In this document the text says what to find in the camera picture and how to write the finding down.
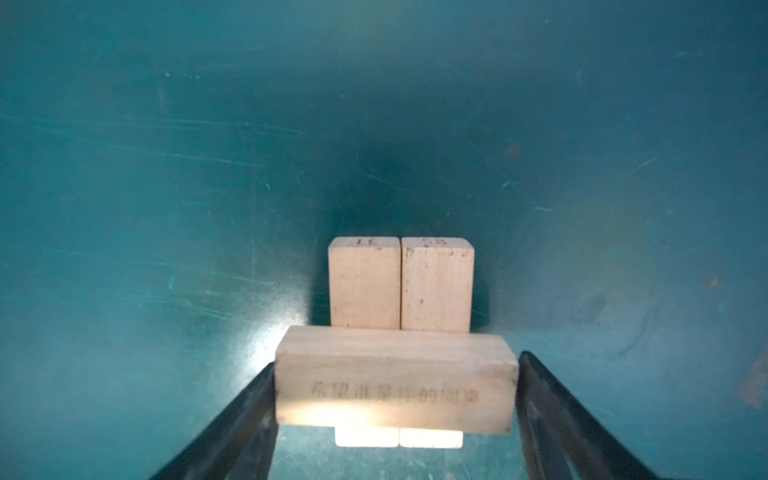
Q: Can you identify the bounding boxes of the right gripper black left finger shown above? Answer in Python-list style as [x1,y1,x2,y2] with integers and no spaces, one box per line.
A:
[151,363,279,480]

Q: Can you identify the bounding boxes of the long wood block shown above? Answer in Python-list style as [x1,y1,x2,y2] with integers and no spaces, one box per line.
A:
[327,235,402,449]
[398,236,476,450]
[274,326,519,435]

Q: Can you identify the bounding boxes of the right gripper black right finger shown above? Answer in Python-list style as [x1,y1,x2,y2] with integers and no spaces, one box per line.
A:
[516,351,659,479]

